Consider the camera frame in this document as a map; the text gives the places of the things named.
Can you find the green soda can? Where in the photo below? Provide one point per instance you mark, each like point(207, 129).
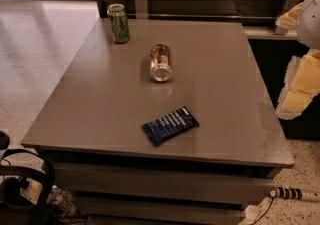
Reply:
point(119, 23)

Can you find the crumpled plastic wrapper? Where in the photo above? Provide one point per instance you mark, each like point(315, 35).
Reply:
point(61, 199)

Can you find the blue snack packet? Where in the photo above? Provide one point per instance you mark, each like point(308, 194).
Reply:
point(169, 126)

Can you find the black headphones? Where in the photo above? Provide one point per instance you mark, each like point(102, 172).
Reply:
point(17, 179)

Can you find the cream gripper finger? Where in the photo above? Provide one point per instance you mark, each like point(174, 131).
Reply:
point(301, 85)
point(290, 19)

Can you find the grey drawer cabinet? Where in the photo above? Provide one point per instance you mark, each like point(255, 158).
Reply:
point(163, 191)

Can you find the orange soda can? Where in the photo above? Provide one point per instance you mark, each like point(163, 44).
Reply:
point(160, 63)

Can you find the striped black white pole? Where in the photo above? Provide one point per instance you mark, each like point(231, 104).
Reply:
point(295, 194)

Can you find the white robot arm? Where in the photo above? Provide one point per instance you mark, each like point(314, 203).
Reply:
point(308, 30)

